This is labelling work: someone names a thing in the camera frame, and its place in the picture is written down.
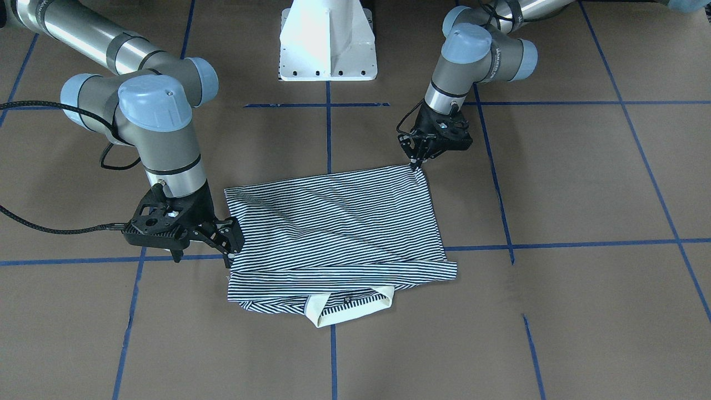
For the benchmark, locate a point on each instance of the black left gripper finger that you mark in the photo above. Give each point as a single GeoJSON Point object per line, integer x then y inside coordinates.
{"type": "Point", "coordinates": [409, 147]}
{"type": "Point", "coordinates": [420, 149]}

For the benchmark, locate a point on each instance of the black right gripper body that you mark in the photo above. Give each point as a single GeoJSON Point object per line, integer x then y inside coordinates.
{"type": "Point", "coordinates": [202, 206]}

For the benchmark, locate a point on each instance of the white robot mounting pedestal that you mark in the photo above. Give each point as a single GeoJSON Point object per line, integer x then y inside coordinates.
{"type": "Point", "coordinates": [328, 41]}

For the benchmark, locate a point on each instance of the brown paper table mat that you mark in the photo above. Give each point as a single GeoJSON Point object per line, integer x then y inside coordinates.
{"type": "Point", "coordinates": [579, 219]}

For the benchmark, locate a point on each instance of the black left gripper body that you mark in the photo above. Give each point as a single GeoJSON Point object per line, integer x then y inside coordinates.
{"type": "Point", "coordinates": [426, 118]}

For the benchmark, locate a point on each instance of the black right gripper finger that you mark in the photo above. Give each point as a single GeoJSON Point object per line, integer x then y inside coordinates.
{"type": "Point", "coordinates": [221, 244]}
{"type": "Point", "coordinates": [229, 228]}

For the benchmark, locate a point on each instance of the navy white striped polo shirt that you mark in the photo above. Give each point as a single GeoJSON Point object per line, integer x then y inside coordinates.
{"type": "Point", "coordinates": [335, 247]}

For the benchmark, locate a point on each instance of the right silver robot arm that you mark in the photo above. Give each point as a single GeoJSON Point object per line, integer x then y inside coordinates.
{"type": "Point", "coordinates": [146, 103]}

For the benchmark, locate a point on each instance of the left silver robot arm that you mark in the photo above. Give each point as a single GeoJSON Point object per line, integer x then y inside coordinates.
{"type": "Point", "coordinates": [477, 49]}

